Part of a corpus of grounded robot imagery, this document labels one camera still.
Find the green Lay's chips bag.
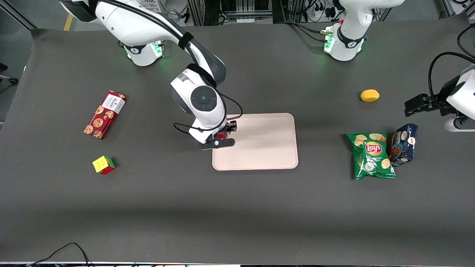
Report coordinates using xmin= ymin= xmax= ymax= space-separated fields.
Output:
xmin=346 ymin=132 xmax=397 ymax=181

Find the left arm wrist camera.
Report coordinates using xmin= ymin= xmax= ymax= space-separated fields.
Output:
xmin=443 ymin=116 xmax=475 ymax=133

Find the grey coiled cable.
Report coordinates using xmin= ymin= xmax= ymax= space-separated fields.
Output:
xmin=164 ymin=7 xmax=183 ymax=23

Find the white perforated box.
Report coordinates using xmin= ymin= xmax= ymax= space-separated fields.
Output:
xmin=143 ymin=0 xmax=164 ymax=16

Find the black curved cable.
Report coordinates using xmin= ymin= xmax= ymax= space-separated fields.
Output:
xmin=458 ymin=23 xmax=475 ymax=60

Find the yellow lemon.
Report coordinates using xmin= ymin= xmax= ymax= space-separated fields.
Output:
xmin=360 ymin=89 xmax=380 ymax=102

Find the black aluminium frame rack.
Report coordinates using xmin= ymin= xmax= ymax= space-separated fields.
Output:
xmin=187 ymin=0 xmax=294 ymax=26

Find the black left arm looped cable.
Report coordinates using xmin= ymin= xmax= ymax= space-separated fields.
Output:
xmin=428 ymin=51 xmax=475 ymax=106

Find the black chair castor leg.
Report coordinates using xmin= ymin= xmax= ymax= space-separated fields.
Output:
xmin=0 ymin=63 xmax=19 ymax=85

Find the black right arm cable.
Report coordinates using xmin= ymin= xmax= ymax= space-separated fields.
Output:
xmin=100 ymin=0 xmax=244 ymax=135

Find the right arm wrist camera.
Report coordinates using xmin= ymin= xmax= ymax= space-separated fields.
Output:
xmin=200 ymin=138 xmax=236 ymax=151

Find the silver aluminium frame post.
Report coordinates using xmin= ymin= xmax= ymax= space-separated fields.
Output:
xmin=441 ymin=0 xmax=475 ymax=17

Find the dark grey table mat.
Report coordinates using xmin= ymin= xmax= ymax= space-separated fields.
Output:
xmin=0 ymin=15 xmax=475 ymax=264

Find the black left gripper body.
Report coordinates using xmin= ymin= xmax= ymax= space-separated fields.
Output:
xmin=427 ymin=76 xmax=463 ymax=116

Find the black base cable bundle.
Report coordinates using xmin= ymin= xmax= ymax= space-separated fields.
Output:
xmin=284 ymin=20 xmax=331 ymax=43

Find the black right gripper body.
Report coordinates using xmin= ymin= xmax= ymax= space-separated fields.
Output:
xmin=217 ymin=119 xmax=238 ymax=139

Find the beige plastic tray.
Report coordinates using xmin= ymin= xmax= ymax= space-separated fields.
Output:
xmin=212 ymin=113 xmax=299 ymax=171

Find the white power strip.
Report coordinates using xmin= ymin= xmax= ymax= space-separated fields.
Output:
xmin=314 ymin=7 xmax=336 ymax=20

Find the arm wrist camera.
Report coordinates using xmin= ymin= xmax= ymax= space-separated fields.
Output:
xmin=200 ymin=138 xmax=236 ymax=151
xmin=443 ymin=116 xmax=475 ymax=133

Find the red cookie box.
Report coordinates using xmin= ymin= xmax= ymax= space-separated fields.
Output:
xmin=83 ymin=90 xmax=127 ymax=140

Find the blue cookie box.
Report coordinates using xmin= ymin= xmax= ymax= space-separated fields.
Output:
xmin=389 ymin=123 xmax=419 ymax=167

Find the colourful puzzle cube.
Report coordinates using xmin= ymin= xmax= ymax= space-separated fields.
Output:
xmin=92 ymin=155 xmax=116 ymax=175

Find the thin black table-edge cable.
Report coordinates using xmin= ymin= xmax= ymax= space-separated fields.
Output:
xmin=26 ymin=243 xmax=93 ymax=267

